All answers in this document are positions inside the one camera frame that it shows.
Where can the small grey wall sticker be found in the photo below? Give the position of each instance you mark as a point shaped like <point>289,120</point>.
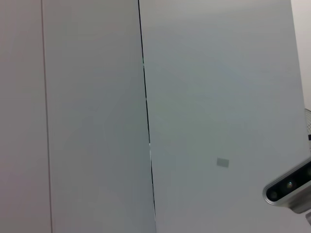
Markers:
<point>222,162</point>

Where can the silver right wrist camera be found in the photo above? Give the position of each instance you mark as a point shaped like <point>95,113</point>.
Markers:
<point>289,187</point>

